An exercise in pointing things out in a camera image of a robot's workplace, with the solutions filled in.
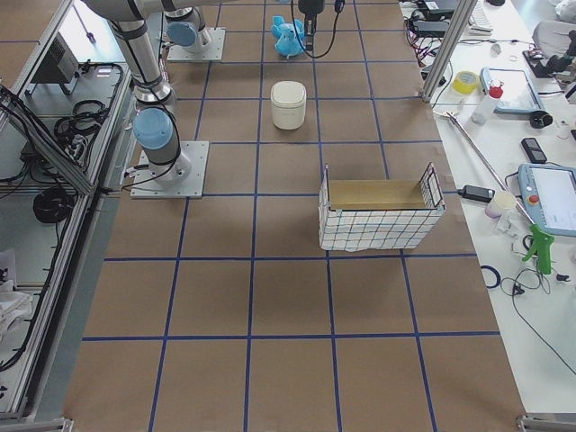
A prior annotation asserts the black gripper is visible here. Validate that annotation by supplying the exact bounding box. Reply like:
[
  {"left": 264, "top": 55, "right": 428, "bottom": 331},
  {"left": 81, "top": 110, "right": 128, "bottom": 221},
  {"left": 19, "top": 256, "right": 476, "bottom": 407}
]
[{"left": 298, "top": 0, "right": 325, "bottom": 50}]

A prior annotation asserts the white trash can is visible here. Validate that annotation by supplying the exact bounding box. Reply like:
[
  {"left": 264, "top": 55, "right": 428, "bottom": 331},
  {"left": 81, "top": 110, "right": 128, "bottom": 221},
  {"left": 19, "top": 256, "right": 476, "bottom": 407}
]
[{"left": 270, "top": 81, "right": 307, "bottom": 131}]

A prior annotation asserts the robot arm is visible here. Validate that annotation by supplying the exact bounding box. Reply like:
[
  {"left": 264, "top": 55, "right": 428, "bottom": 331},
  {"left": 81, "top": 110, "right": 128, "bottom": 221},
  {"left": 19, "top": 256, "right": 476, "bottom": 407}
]
[
  {"left": 85, "top": 1, "right": 213, "bottom": 183},
  {"left": 164, "top": 6, "right": 212, "bottom": 52}
]

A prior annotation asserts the blue teddy bear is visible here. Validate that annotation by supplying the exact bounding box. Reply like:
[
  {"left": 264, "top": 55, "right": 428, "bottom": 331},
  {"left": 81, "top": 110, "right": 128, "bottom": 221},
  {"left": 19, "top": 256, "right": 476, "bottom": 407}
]
[{"left": 271, "top": 15, "right": 305, "bottom": 59}]

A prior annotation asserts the yellow tape roll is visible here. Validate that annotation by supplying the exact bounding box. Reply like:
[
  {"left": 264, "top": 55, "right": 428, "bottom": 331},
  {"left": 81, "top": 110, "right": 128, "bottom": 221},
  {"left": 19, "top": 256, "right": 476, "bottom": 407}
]
[{"left": 452, "top": 71, "right": 480, "bottom": 95}]

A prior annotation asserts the clear bottle red cap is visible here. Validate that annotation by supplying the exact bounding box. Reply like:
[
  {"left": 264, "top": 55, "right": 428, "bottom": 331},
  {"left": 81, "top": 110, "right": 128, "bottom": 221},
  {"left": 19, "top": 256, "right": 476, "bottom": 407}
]
[{"left": 471, "top": 80, "right": 503, "bottom": 125}]

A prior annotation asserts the teach pendant far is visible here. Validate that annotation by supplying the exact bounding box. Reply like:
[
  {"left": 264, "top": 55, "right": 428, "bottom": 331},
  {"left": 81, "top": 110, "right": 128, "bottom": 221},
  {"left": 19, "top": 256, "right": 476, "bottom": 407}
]
[{"left": 480, "top": 67, "right": 545, "bottom": 114}]

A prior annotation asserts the teach pendant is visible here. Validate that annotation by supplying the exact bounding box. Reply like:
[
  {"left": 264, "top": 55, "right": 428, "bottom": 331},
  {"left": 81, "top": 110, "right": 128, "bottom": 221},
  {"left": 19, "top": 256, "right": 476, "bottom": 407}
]
[
  {"left": 517, "top": 164, "right": 575, "bottom": 237},
  {"left": 480, "top": 67, "right": 545, "bottom": 114}
]

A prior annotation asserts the grid-pattern cardboard box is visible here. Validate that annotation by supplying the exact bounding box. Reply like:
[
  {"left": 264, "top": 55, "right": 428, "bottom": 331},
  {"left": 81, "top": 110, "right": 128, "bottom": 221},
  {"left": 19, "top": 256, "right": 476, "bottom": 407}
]
[{"left": 319, "top": 163, "right": 446, "bottom": 252}]

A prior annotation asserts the black power adapter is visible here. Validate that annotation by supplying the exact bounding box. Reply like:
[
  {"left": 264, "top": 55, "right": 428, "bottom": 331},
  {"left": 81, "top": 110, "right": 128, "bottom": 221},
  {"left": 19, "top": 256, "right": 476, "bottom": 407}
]
[{"left": 457, "top": 184, "right": 495, "bottom": 203}]

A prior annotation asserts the white cup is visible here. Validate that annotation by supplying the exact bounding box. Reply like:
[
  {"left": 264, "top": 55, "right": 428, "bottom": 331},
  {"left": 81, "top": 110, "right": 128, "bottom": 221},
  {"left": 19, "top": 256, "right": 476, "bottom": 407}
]
[{"left": 484, "top": 191, "right": 517, "bottom": 219}]

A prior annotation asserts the teach pendant near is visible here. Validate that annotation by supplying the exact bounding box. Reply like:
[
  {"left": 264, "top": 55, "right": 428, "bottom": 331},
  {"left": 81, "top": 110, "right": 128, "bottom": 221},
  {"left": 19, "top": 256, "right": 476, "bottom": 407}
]
[{"left": 517, "top": 164, "right": 575, "bottom": 237}]

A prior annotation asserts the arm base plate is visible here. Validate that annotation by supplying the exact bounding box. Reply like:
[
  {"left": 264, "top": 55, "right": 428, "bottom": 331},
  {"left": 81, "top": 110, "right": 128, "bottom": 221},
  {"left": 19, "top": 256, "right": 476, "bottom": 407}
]
[
  {"left": 166, "top": 24, "right": 226, "bottom": 63},
  {"left": 130, "top": 141, "right": 210, "bottom": 199}
]

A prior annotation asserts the aluminium frame post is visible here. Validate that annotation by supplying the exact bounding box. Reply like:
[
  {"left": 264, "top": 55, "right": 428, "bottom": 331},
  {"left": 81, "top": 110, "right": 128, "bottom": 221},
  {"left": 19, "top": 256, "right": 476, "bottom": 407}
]
[{"left": 420, "top": 0, "right": 476, "bottom": 103}]

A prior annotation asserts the blue tape ring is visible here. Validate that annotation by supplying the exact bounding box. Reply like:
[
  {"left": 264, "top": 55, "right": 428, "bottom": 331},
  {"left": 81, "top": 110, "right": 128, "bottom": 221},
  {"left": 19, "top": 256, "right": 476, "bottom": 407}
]
[{"left": 480, "top": 265, "right": 501, "bottom": 290}]

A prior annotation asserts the green-handled grabber tool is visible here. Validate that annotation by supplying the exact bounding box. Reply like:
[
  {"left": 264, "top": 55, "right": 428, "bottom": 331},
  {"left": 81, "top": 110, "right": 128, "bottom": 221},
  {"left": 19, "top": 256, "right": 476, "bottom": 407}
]
[{"left": 439, "top": 112, "right": 554, "bottom": 275}]

